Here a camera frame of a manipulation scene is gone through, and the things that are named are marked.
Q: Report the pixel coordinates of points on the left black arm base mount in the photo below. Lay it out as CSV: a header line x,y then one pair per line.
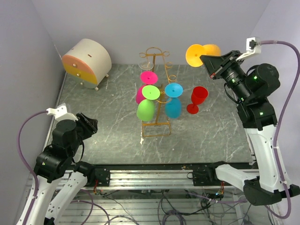
x,y
100,177

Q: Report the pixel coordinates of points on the green plastic wine glass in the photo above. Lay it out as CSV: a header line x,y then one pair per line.
x,y
146,105

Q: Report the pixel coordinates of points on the clear wine glass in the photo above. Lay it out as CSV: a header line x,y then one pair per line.
x,y
146,65

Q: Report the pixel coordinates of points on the red plastic wine glass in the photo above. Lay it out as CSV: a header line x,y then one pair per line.
x,y
198,96

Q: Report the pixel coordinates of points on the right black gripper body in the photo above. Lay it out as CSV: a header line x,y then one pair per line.
x,y
231,70

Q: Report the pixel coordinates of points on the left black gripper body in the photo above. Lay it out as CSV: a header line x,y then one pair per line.
x,y
85,130

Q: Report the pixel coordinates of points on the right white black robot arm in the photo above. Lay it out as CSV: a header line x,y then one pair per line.
x,y
260,122

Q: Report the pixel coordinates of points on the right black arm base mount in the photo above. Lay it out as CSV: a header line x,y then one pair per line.
x,y
204,174

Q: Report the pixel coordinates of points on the gold wire wine glass rack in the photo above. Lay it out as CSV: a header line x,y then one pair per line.
x,y
150,55

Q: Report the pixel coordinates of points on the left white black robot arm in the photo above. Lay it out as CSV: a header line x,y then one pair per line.
x,y
42,208

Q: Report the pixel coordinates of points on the white semicircular drawer cabinet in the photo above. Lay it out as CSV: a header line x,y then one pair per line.
x,y
88,63

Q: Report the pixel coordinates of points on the blue plastic wine glass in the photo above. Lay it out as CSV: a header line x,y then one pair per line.
x,y
173,106

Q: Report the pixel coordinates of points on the aluminium rail frame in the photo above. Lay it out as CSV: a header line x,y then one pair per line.
x,y
166,178

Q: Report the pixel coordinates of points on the orange plastic wine glass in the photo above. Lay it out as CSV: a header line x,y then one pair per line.
x,y
194,52

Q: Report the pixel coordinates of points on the pink plastic wine glass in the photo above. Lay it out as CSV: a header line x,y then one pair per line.
x,y
147,78

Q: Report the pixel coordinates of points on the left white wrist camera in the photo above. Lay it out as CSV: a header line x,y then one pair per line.
x,y
61,113

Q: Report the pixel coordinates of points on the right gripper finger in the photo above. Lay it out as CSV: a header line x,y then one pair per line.
x,y
216,69
216,59

